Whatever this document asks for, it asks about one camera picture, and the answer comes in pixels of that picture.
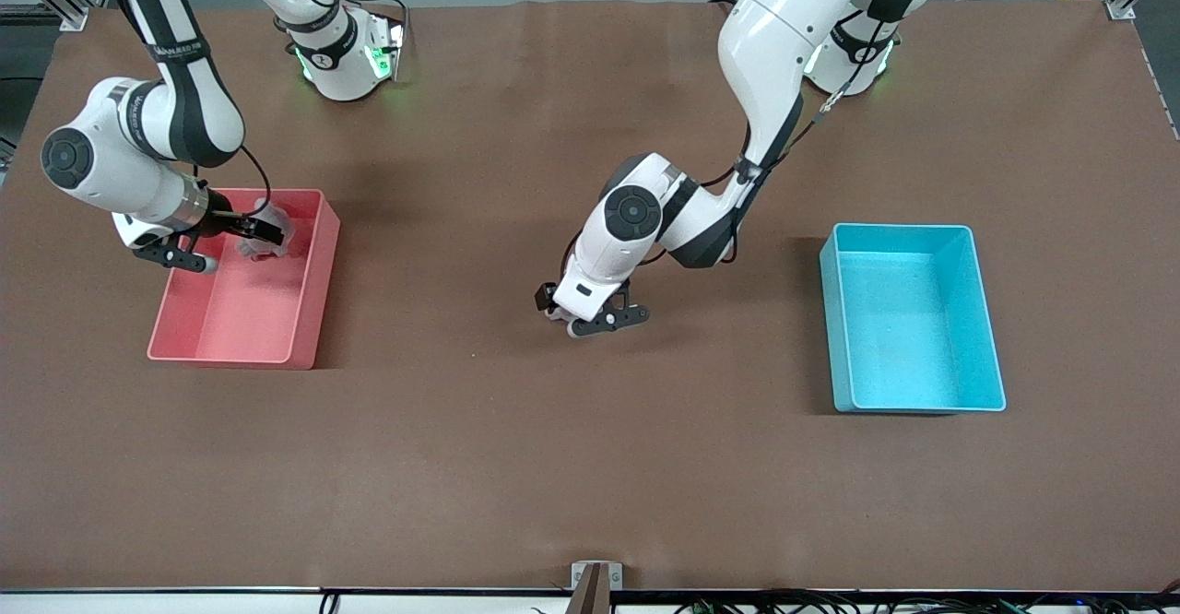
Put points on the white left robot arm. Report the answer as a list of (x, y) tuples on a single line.
[(793, 33)]

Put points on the plain grey plush toy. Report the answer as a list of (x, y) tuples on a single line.
[(263, 252)]

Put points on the blue plastic box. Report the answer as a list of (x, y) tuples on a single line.
[(913, 337)]

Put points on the silver camera mount bracket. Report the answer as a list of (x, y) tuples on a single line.
[(579, 575)]

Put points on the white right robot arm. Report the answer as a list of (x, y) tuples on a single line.
[(175, 88)]

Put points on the brown table mat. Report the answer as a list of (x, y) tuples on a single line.
[(590, 466)]

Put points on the pink plastic box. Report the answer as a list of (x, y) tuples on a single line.
[(240, 319)]

